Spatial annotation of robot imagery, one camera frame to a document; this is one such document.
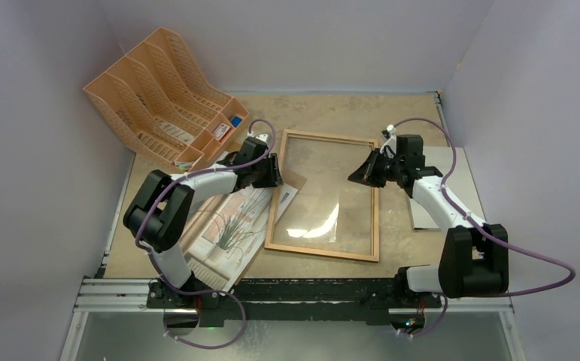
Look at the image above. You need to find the red white small box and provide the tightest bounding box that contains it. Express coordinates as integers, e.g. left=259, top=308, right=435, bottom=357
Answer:
left=212, top=123, right=232, bottom=141

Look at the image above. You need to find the blue small box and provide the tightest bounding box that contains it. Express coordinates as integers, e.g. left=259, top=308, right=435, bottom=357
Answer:
left=230, top=116, right=243, bottom=127

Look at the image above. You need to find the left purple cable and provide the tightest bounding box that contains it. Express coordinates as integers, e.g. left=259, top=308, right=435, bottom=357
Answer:
left=134, top=119, right=277, bottom=295

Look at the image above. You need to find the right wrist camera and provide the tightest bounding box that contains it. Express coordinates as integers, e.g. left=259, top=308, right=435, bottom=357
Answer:
left=380, top=124, right=397, bottom=158

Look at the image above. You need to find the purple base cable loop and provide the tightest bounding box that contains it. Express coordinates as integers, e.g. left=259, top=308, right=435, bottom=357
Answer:
left=162, top=290, right=247, bottom=350

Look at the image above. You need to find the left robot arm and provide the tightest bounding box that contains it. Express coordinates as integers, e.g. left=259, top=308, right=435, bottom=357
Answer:
left=123, top=134, right=282, bottom=308

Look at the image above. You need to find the plant window photo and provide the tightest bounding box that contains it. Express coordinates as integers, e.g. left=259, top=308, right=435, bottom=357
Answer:
left=181, top=187, right=276, bottom=291

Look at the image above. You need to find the brown backing board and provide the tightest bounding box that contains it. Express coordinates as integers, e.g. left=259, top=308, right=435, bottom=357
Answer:
left=180, top=166, right=308, bottom=295

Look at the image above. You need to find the orange plastic file organizer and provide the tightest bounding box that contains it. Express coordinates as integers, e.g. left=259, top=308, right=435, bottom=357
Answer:
left=83, top=27, right=251, bottom=173

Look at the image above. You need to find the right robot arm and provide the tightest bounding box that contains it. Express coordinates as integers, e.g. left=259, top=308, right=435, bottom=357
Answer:
left=348, top=135, right=509, bottom=306

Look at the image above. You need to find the white panel sheet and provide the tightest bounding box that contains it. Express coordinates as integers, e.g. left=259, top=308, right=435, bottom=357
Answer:
left=408, top=145, right=485, bottom=231

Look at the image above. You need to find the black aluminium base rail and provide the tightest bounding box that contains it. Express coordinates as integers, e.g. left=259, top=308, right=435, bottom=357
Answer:
left=74, top=278, right=512, bottom=331

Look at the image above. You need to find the brown wooden picture frame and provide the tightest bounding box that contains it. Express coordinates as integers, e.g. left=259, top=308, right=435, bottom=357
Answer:
left=264, top=129, right=381, bottom=263

